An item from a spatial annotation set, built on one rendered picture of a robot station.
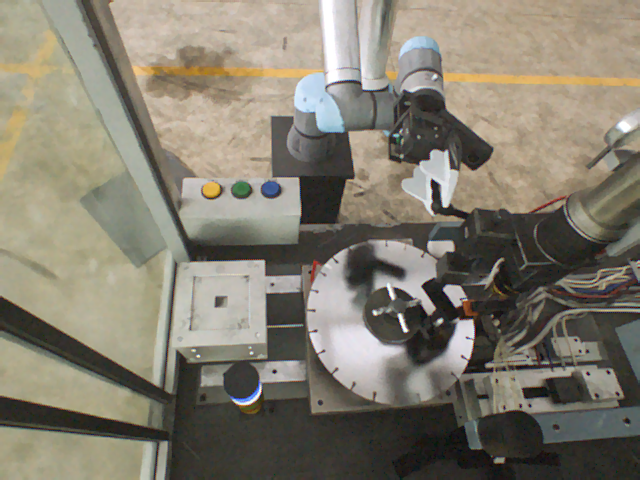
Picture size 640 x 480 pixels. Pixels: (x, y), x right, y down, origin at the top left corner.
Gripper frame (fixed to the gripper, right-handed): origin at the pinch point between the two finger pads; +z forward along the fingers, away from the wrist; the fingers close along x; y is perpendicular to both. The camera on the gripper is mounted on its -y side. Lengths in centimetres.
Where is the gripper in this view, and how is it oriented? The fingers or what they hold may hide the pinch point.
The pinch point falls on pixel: (443, 204)
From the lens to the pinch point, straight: 60.9
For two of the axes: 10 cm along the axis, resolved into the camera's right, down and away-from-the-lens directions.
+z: -0.8, 8.6, -5.0
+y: -9.3, -2.4, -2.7
